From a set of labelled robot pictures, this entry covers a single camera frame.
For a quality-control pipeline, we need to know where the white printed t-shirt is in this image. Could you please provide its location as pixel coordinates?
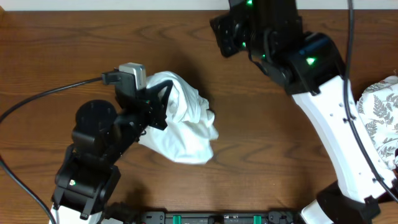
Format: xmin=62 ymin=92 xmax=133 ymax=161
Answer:
xmin=139 ymin=71 xmax=219 ymax=164

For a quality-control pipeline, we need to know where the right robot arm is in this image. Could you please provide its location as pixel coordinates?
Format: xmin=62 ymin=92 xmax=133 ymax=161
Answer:
xmin=210 ymin=0 xmax=397 ymax=223

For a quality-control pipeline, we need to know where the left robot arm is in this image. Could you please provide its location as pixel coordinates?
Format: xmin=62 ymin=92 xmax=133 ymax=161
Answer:
xmin=52 ymin=80 xmax=173 ymax=223

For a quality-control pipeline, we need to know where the fern print fabric container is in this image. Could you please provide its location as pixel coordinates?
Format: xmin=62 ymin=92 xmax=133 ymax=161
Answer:
xmin=356 ymin=76 xmax=397 ymax=170

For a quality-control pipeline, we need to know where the black mounting rail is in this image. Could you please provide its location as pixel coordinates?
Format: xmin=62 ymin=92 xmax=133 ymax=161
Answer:
xmin=105 ymin=211 xmax=307 ymax=224

